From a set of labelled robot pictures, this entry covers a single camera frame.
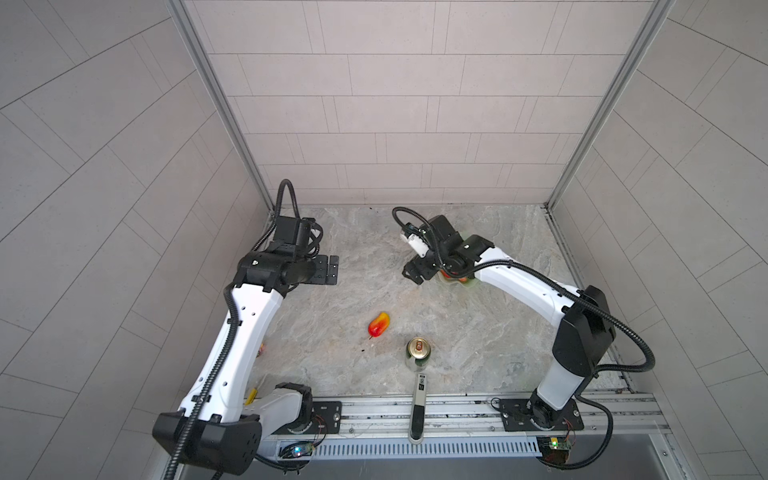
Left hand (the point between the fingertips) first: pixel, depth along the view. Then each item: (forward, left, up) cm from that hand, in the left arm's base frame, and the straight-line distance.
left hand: (325, 262), depth 73 cm
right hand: (+6, -23, -9) cm, 25 cm away
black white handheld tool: (-32, -23, -17) cm, 43 cm away
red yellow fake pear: (-8, -13, -19) cm, 25 cm away
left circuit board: (-36, +4, -20) cm, 42 cm away
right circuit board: (-36, -54, -23) cm, 69 cm away
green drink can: (-18, -23, -13) cm, 32 cm away
